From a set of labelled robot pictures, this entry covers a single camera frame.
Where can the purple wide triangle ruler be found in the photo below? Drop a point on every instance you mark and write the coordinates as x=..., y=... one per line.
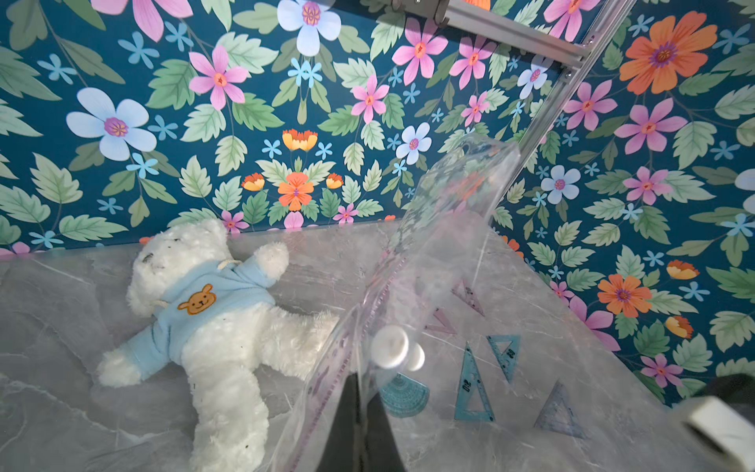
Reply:
x=464, y=292

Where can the teal protractor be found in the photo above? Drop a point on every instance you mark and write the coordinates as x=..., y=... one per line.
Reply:
x=404, y=397

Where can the teal triangle ruler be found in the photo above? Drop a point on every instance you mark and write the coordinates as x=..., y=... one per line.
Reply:
x=506, y=351
x=472, y=402

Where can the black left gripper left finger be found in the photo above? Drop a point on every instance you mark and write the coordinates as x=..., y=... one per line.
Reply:
x=343, y=450

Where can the white teddy bear blue shirt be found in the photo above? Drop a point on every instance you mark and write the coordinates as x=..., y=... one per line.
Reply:
x=213, y=315

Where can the grey blue triangle ruler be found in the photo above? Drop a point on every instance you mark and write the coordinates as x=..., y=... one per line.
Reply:
x=557, y=415

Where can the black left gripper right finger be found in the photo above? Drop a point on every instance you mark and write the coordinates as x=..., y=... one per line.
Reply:
x=380, y=450

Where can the purple narrow triangle ruler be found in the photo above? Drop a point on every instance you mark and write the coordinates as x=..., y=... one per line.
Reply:
x=438, y=322

